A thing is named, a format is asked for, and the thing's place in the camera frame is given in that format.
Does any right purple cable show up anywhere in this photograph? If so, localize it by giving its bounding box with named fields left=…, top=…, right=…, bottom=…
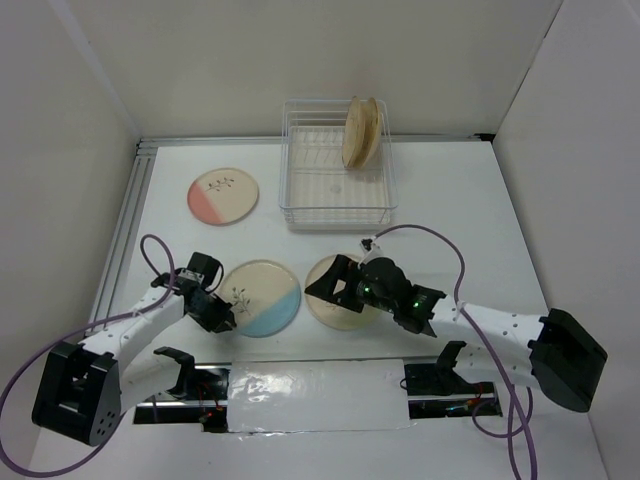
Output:
left=364, top=224, right=539, bottom=480

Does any aluminium frame rail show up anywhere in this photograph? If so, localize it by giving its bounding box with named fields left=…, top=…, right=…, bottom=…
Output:
left=93, top=135, right=502, bottom=318

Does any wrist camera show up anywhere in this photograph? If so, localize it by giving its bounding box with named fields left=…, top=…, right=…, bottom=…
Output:
left=174, top=268, right=203, bottom=290
left=360, top=237, right=383, bottom=264

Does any green and cream plate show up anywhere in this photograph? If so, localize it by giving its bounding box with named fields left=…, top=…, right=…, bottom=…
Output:
left=305, top=255, right=382, bottom=331

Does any white taped cover panel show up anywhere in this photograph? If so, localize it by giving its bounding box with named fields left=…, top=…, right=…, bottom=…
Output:
left=227, top=359, right=410, bottom=434

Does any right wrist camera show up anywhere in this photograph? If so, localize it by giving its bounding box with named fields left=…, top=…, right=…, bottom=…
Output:
left=360, top=237, right=383, bottom=264

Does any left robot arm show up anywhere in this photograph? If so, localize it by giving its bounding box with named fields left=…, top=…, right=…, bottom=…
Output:
left=31, top=253, right=236, bottom=446

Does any pink and cream plate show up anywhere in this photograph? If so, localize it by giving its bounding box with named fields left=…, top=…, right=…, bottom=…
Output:
left=187, top=168, right=259, bottom=226

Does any floral cream plate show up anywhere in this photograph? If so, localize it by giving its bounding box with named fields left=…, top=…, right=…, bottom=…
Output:
left=358, top=97, right=382, bottom=168
left=342, top=96, right=367, bottom=168

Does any white wire dish rack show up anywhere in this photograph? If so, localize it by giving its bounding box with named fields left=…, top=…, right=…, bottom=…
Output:
left=276, top=98, right=399, bottom=227

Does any purple cable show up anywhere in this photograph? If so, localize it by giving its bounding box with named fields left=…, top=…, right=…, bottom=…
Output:
left=364, top=224, right=539, bottom=480
left=0, top=233, right=176, bottom=476

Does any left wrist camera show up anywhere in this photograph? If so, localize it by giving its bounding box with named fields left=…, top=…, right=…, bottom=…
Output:
left=174, top=268, right=203, bottom=290

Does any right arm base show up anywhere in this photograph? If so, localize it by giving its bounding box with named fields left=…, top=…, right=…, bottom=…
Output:
left=399, top=341, right=502, bottom=420

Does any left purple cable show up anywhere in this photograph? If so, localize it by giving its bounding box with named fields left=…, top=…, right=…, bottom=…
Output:
left=0, top=233, right=176, bottom=476

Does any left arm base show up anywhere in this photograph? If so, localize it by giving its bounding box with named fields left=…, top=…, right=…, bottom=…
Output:
left=133, top=347, right=230, bottom=434

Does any blue and cream plate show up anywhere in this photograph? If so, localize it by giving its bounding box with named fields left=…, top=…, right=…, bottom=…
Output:
left=217, top=259, right=301, bottom=338

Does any white drip tray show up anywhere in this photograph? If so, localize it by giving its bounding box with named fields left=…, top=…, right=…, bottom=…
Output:
left=287, top=125, right=392, bottom=233

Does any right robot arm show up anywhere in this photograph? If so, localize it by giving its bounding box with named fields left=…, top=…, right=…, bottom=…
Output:
left=305, top=255, right=608, bottom=413

